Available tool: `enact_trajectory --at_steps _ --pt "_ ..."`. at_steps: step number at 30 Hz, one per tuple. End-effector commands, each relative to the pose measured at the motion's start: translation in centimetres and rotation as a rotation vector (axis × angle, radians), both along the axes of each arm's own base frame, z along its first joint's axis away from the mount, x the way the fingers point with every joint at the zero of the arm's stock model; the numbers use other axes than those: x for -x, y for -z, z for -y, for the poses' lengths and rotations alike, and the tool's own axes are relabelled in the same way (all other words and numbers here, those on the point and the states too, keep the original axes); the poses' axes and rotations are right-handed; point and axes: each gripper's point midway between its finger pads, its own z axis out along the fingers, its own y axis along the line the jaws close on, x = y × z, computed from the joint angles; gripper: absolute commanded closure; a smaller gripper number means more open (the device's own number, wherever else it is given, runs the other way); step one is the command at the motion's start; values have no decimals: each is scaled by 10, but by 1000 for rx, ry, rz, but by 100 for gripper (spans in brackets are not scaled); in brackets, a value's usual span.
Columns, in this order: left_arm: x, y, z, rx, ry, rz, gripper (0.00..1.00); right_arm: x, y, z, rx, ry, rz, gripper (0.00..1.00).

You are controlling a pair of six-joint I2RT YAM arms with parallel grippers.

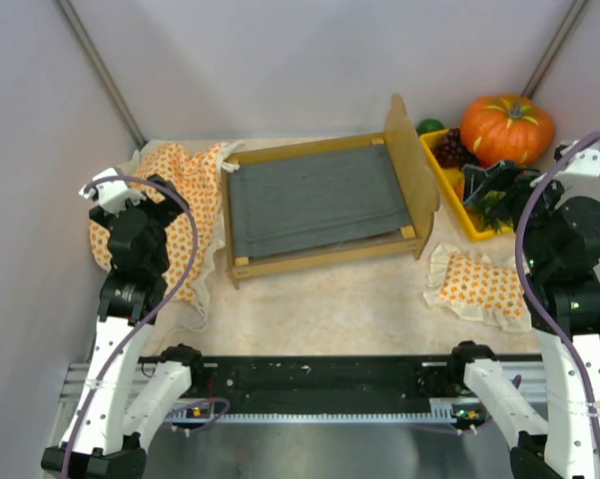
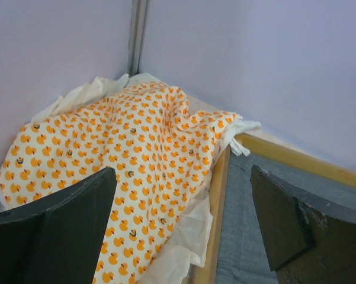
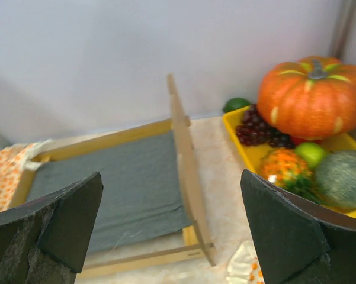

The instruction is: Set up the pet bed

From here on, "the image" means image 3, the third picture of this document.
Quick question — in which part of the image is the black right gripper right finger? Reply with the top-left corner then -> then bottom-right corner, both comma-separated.
240,169 -> 356,284

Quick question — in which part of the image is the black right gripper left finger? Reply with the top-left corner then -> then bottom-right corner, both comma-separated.
0,172 -> 104,283

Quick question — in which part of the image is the wooden pet bed frame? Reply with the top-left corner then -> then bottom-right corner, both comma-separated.
10,74 -> 215,279

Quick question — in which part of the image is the grey bed base fabric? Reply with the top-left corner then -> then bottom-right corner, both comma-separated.
27,131 -> 191,253

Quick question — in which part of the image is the duck print pillow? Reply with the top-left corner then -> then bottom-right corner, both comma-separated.
226,240 -> 265,284

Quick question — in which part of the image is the green melon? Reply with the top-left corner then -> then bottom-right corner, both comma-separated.
315,150 -> 356,211

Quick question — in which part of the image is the orange pineapple toy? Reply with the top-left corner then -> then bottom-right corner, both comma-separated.
257,148 -> 322,204

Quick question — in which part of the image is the yellow plastic tray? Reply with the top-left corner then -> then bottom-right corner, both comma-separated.
222,105 -> 356,220

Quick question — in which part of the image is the red tomato under pumpkin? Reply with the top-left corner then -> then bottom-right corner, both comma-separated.
290,136 -> 322,146

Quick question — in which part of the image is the dark purple grape bunch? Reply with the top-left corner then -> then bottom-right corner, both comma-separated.
235,104 -> 295,149

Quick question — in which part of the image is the orange pumpkin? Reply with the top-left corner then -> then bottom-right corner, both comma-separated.
256,56 -> 356,140

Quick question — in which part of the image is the dark green lime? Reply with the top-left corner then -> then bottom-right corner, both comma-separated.
222,97 -> 251,113

